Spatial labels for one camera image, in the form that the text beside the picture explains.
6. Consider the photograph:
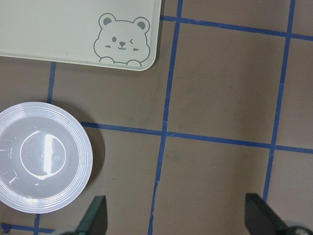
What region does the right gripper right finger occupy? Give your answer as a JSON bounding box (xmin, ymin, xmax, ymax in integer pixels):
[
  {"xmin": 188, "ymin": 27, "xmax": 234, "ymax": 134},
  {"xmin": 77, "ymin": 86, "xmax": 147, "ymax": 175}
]
[{"xmin": 245, "ymin": 193, "xmax": 288, "ymax": 235}]

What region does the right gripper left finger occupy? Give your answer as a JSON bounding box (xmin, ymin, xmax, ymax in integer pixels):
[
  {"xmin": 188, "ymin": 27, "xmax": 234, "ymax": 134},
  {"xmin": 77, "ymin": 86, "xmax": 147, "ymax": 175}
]
[{"xmin": 75, "ymin": 195, "xmax": 108, "ymax": 235}]

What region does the white round plate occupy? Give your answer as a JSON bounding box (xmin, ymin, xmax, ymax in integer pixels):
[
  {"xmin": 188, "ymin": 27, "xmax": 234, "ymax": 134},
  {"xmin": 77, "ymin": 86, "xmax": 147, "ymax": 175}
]
[{"xmin": 0, "ymin": 102, "xmax": 93, "ymax": 214}]

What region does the cream bear tray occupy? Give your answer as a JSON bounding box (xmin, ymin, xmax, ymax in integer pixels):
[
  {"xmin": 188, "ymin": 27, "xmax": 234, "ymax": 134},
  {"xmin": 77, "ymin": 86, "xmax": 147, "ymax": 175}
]
[{"xmin": 0, "ymin": 0, "xmax": 162, "ymax": 71}]

